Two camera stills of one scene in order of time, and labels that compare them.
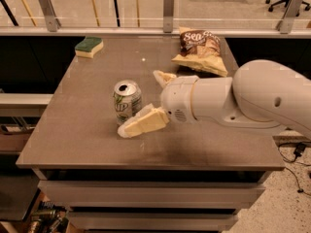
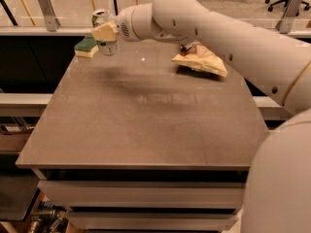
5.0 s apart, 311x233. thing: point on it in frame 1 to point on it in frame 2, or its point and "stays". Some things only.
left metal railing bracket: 47,6 stays
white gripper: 177,99 to 123,25
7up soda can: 127,99 to 105,16
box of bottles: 49,218 stays
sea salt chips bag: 201,49 stays
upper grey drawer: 155,194 stays
